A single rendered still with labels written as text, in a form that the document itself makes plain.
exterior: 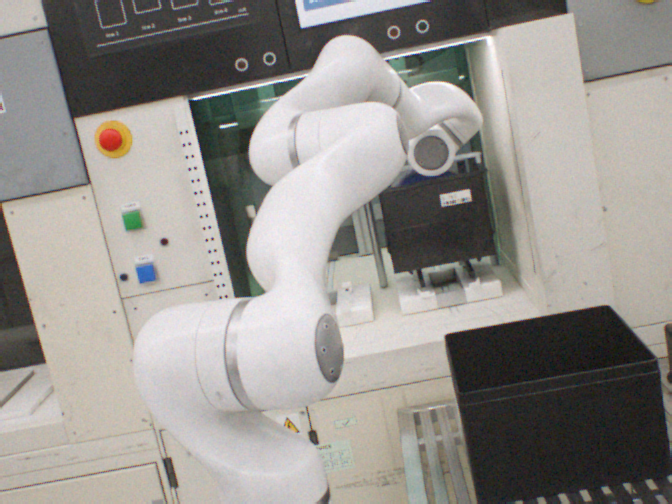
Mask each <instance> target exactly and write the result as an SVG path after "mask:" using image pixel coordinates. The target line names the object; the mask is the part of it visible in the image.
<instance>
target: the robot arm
mask: <svg viewBox="0 0 672 504"><path fill-rule="evenodd" d="M482 122H483V118H482V115H481V112H480V110H479V109H478V108H477V106H476V105H475V103H474V102H473V101H472V100H471V98H470V97H469V96H468V95H467V94H466V93H465V92H463V91H462V90H461V89H459V88H458V87H456V86H454V85H451V84H449V83H445V82H429V83H424V84H421V85H418V86H415V87H412V88H410V89H409V88H408V87H407V86H406V85H405V83H404V82H403V81H402V80H401V79H400V77H399V76H398V75H397V74H396V73H395V71H394V70H393V69H392V68H391V67H390V66H389V64H388V63H387V62H386V61H385V60H384V59H383V58H382V56H381V55H380V54H379V53H378V52H377V51H376V50H375V49H374V48H373V47H372V46H371V45H370V44H369V43H368V42H366V41H365V40H363V39H361V38H358V37H355V36H349V35H345V36H339V37H336V38H334V39H333V40H331V41H330V42H329V43H327V45H326V46H325V47H324V48H323V50H322V51H321V53H320V55H319V57H318V59H317V61H316V63H315V65H314V67H313V69H312V70H311V72H310V73H309V74H308V75H307V77H306V78H305V79H304V80H303V81H302V82H301V83H299V84H298V85H297V86H296V87H295V88H293V89H292V90H291V91H289V92H288V93H287V94H285V95H284V96H283V97H282V98H280V99H279V100H278V101H277V102H276V103H275V104H274V105H273V106H272V107H271V108H270V109H269V110H268V111H267V112H266V113H265V114H264V116H263V117H262V118H261V120H260V121H259V123H258V125H257V126H256V128H255V130H254V132H253V135H252V138H251V141H250V146H249V158H250V164H251V165H252V168H253V170H254V171H255V173H256V175H257V176H258V177H259V178H260V179H261V180H262V181H264V182H265V183H267V184H269V185H272V186H273V187H272V189H271V190H270V191H269V193H268V194H267V196H266V197H265V199H264V201H263V203H262V205H261V207H260V209H259V211H258V214H257V216H256V218H255V220H254V223H253V225H252V228H251V231H250V235H249V238H248V243H247V260H248V264H249V267H250V269H251V271H252V273H253V275H254V277H255V278H256V280H257V281H258V283H259V284H260V285H261V286H262V287H263V288H264V290H265V291H266V292H267V293H266V294H264V295H262V296H258V297H246V298H236V299H226V300H217V301H206V302H198V303H190V304H183V305H178V306H174V307H170V308H167V309H164V310H162V311H160V312H158V313H157V314H155V315H154V316H153V317H151V318H150V319H149V320H148V321H147V322H146V323H145V324H144V326H143V327H142V328H141V330H140V332H139V333H138V336H137V338H136V340H135V344H134V348H133V357H132V363H133V375H134V379H135V384H136V387H137V390H138V392H139V395H140V397H141V399H142V401H143V402H144V404H145V406H146V407H147V409H148V410H149V411H150V413H151V414H152V416H153V417H154V418H155V419H156V420H157V421H158V423H159V424H160V425H161V426H162V427H163V428H164V429H165V430H166V431H167V432H168V433H169V434H170V435H171V436H172V437H173V438H174V439H175V440H176V441H177V442H178V443H179V444H180V445H182V446H183V447H184V448H185V449H186V450H187V451H188V452H189V453H190V454H191V455H192V456H193V457H194V458H195V459H196V460H198V461H199V462H200V463H201V464H202V466H203V467H204V468H205V469H206V470H207V471H208V473H209V474H210V476H211V477H212V479H213V481H214V484H215V486H216V489H217V493H218V496H219V500H220V504H333V502H332V498H331V493H330V488H329V483H328V479H327V475H326V471H325V467H324V464H323V461H322V458H321V456H320V453H319V451H318V449H317V448H316V447H315V445H314V444H313V443H311V442H310V441H309V440H307V439H306V438H304V437H303V436H301V435H300V434H298V433H296V432H294V431H292V430H290V429H289V428H287V427H285V426H283V425H281V424H279V423H278V422H276V421H274V420H272V419H271V418H269V417H267V416H266V415H264V414H263V413H261V412H260V411H265V410H284V409H295V408H301V407H305V406H309V405H311V404H313V403H316V402H318V401H319V400H321V399H323V398H324V397H325V396H326V395H328V394H329V393H330V392H331V391H332V389H333V388H334V387H335V385H336V384H337V382H338V380H339V378H340V376H341V372H342V369H343V363H344V343H343V341H342V337H341V333H340V330H339V327H338V323H337V320H336V317H335V315H334V312H333V309H332V307H331V304H330V301H329V298H328V295H327V291H326V285H325V275H326V265H327V260H328V256H329V253H330V250H331V247H332V245H333V242H334V239H335V237H336V234H337V232H338V229H339V227H340V226H341V224H342V223H343V222H344V221H345V220H346V219H347V218H348V217H349V216H350V215H351V214H352V213H354V212H355V211H356V210H357V209H359V208H360V207H362V206H363V205H364V204H366V203H367V202H368V201H370V200H371V199H373V198H374V197H376V196H377V195H378V194H380V193H381V192H382V191H383V190H385V189H386V188H387V187H388V186H389V185H390V184H391V183H392V182H393V181H394V180H395V179H396V177H397V176H398V175H399V173H400V172H401V170H402V169H403V167H404V165H405V163H406V160H408V161H409V162H410V164H411V166H412V167H413V168H414V169H415V170H416V171H417V172H418V173H420V174H422V175H425V176H436V175H440V174H442V173H444V172H445V171H446V170H448V168H449V167H450V166H451V165H452V163H453V161H454V157H455V153H456V152H457V151H458V150H459V149H460V148H461V147H462V146H463V145H464V144H465V143H466V142H467V141H468V140H469V139H470V138H472V137H473V136H474V135H475V134H476V133H477V131H478V130H479V129H480V127H481V126H482Z"/></svg>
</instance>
